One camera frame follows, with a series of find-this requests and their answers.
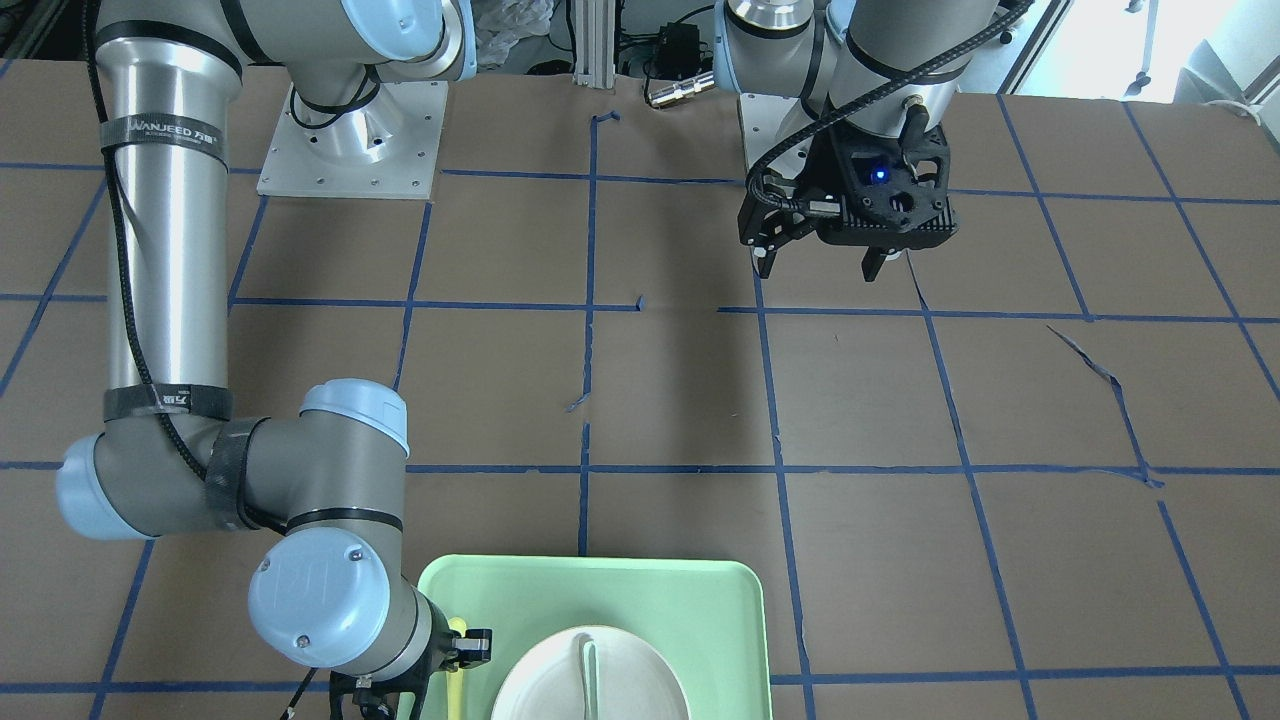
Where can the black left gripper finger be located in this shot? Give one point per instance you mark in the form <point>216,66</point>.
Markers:
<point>874,260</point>
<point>764,258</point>

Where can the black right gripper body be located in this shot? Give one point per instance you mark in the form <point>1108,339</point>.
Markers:
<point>473,646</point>

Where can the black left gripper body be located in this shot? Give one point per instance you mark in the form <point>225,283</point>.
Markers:
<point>832,168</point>

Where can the yellow plastic fork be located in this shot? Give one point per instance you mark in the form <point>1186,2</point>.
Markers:
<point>455,680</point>

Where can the white round plate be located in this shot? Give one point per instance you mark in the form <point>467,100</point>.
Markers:
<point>636,680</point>

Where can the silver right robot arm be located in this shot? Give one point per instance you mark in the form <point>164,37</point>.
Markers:
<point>172,456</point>

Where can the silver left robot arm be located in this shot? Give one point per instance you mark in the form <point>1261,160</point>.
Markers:
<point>887,68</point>

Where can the light green plastic spoon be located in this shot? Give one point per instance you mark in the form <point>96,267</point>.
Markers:
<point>589,677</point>

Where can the black power adapter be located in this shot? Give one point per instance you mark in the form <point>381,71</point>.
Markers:
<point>678,45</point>

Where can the light green plastic tray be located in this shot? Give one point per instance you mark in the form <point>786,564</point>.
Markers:
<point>706,618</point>

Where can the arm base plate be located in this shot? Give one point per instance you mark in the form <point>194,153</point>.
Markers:
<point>385,151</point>
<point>765,120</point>

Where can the aluminium frame post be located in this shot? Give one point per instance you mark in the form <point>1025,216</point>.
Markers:
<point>594,27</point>

